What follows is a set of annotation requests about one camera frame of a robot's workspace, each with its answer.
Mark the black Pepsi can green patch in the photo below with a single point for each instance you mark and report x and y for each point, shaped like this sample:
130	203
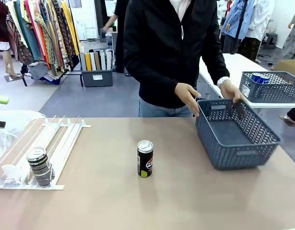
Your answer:
145	158

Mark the brown material roll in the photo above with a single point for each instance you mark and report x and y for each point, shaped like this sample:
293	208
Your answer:
97	61

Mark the black clothes rack frame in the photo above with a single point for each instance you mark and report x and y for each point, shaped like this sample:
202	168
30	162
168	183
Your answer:
81	79

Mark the person's right hand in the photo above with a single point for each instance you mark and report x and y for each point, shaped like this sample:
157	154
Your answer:
186	93

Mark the yellow material roll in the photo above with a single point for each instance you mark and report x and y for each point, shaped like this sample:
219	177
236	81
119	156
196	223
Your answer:
88	62

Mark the mannequin in dark red coat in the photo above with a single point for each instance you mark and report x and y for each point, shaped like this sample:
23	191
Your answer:
1	21

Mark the fabric pile on floor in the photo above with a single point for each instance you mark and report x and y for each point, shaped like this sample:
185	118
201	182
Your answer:
45	73

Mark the grey plastic stool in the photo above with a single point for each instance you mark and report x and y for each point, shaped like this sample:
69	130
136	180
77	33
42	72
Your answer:
269	39

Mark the person's left forearm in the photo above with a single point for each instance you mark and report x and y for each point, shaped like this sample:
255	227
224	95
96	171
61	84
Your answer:
218	67

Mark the white background desk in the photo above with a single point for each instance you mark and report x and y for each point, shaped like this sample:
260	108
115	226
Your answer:
110	40

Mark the person's left hand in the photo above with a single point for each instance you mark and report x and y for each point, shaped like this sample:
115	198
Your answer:
231	92

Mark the white translucent plastic bag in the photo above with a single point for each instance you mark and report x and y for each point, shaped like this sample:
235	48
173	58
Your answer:
10	119

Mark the person's black zip jacket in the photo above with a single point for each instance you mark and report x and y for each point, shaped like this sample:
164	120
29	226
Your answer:
156	48

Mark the mannequin in white shirt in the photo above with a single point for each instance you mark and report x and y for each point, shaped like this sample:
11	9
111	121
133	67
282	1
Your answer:
262	19

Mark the grey plastic storage bin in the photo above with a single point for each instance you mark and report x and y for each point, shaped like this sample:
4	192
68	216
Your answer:
97	77

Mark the white air purifier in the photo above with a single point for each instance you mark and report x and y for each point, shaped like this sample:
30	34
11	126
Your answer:
80	30

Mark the brown cardboard box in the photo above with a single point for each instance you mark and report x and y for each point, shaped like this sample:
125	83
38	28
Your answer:
288	65

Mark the yellow hanging garment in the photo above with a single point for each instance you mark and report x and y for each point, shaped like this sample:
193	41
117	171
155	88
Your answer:
70	26

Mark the person's blue jeans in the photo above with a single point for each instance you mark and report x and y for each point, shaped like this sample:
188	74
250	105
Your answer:
156	111

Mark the background person in black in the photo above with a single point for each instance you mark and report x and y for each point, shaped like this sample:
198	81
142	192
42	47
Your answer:
121	48

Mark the person's right forearm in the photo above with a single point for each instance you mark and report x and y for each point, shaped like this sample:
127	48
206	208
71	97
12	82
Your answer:
152	74

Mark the person's pale inner shirt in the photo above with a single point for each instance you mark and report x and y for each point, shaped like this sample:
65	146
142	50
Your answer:
182	6

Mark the black upright panel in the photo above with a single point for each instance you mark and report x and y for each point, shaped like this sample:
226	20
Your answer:
100	12

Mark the white material roll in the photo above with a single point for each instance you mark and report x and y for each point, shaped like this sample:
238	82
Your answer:
93	62
102	61
109	61

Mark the grey material roll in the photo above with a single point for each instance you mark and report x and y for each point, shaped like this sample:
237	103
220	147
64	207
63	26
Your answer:
82	62

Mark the white wrist watch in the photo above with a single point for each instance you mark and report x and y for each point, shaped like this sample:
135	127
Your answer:
222	81

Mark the white side table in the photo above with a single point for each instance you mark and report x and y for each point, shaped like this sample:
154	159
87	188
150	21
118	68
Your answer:
233	67

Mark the black stand pole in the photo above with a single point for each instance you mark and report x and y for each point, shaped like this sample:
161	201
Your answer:
240	21

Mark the blue-grey plastic woven basket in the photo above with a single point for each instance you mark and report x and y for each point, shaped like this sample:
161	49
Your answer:
224	133
269	92

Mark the patterned hanging garments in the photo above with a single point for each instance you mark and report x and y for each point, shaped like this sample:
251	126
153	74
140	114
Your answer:
53	36

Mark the mannequin in blue shirt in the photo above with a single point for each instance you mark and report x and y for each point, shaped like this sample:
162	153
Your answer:
236	19

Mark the teal hanging garment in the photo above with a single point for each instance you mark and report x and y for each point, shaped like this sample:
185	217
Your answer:
27	31

